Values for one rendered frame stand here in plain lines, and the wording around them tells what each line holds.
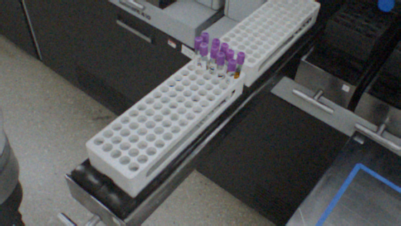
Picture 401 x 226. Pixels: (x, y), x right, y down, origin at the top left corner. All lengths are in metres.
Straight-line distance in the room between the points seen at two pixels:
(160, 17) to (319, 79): 0.48
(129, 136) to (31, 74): 1.47
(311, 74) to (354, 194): 0.32
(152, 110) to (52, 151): 1.11
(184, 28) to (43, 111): 0.98
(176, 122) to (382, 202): 0.36
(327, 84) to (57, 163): 1.15
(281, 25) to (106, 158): 0.47
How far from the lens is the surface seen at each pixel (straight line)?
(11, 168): 0.46
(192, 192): 1.61
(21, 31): 1.98
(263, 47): 0.85
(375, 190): 0.73
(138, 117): 0.69
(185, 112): 0.70
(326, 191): 0.70
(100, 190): 0.68
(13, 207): 0.50
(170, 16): 1.12
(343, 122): 0.97
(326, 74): 0.91
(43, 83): 2.05
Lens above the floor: 1.39
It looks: 45 degrees down
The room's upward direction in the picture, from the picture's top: 9 degrees clockwise
